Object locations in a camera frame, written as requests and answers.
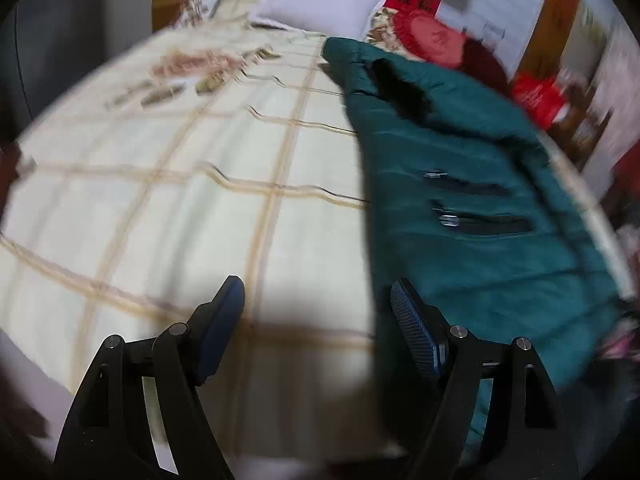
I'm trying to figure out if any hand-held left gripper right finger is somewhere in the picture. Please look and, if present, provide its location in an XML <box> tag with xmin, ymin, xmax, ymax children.
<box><xmin>390</xmin><ymin>278</ymin><xmax>581</xmax><ymax>480</ymax></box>

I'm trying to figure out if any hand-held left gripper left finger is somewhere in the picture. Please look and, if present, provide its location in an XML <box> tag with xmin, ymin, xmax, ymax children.
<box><xmin>52</xmin><ymin>275</ymin><xmax>246</xmax><ymax>480</ymax></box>

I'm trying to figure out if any green quilted jacket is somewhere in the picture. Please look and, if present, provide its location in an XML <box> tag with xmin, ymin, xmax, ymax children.
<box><xmin>322</xmin><ymin>36</ymin><xmax>626</xmax><ymax>453</ymax></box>

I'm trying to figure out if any bed with checked sheet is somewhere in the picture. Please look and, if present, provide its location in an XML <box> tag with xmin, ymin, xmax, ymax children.
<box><xmin>0</xmin><ymin>0</ymin><xmax>640</xmax><ymax>461</ymax></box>

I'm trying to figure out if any red shopping bag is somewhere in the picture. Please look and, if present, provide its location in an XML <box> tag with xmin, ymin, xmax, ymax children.
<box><xmin>510</xmin><ymin>72</ymin><xmax>568</xmax><ymax>126</ymax></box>

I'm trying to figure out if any dark red velvet cushion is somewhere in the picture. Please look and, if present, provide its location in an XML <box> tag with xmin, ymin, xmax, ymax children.
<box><xmin>460</xmin><ymin>40</ymin><xmax>511</xmax><ymax>96</ymax></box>

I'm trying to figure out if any red heart cushion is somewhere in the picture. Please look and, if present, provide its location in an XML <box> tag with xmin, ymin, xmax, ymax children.
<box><xmin>385</xmin><ymin>9</ymin><xmax>466</xmax><ymax>70</ymax></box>

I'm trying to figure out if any grey cabinet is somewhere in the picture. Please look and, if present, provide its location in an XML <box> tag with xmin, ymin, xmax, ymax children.
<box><xmin>0</xmin><ymin>0</ymin><xmax>151</xmax><ymax>131</ymax></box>

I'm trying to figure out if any white pillow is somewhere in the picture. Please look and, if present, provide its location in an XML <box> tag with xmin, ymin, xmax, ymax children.
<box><xmin>247</xmin><ymin>0</ymin><xmax>387</xmax><ymax>40</ymax></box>

